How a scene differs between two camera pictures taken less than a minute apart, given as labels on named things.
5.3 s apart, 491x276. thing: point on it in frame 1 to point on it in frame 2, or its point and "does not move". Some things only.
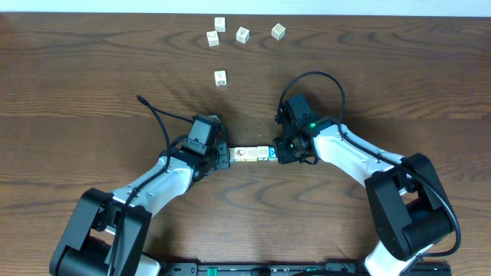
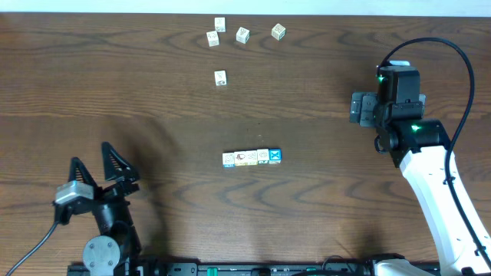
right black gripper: (283, 157) to (362, 107)
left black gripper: (222, 156) to (109, 191)
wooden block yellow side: (220, 77) does not move
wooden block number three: (242, 35) does not move
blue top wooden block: (272, 155) does not move
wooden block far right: (278, 31) does not move
